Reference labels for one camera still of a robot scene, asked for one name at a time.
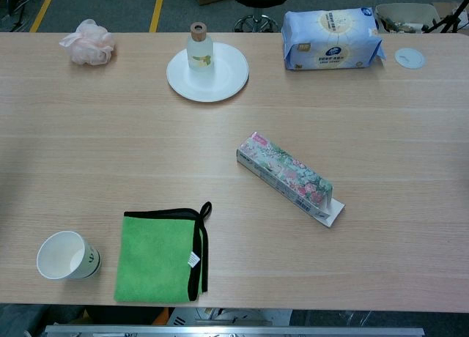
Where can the white paper cup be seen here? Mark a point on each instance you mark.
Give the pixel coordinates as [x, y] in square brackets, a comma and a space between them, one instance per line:
[58, 256]

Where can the green microfiber cloth black trim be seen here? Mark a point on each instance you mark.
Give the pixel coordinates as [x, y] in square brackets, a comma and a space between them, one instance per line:
[154, 260]

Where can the white round lid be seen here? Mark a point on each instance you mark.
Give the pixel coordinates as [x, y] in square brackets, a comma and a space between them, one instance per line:
[409, 58]

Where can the floral rectangular box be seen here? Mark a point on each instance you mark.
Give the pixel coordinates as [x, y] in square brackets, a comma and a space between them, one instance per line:
[282, 168]

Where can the frosted bottle with wooden cap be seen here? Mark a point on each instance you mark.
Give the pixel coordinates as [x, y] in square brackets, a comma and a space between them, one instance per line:
[200, 53]

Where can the black tripod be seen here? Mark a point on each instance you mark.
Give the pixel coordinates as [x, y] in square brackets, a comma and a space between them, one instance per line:
[452, 16]

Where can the white open bin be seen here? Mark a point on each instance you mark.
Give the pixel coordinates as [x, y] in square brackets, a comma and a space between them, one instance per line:
[406, 12]

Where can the aluminium profile rail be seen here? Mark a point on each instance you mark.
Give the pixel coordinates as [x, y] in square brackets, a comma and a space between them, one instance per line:
[234, 331]

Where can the pink bath pouf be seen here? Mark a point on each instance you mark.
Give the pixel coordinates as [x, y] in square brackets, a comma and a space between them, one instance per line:
[89, 44]

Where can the white round plate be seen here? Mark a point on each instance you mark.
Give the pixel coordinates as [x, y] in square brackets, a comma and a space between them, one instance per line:
[227, 77]

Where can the blue tissue pack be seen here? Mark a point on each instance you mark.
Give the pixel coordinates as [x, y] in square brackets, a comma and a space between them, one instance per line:
[329, 36]

